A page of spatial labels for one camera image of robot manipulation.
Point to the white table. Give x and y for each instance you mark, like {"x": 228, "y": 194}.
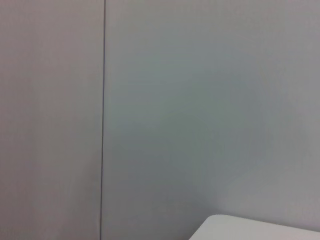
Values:
{"x": 262, "y": 230}

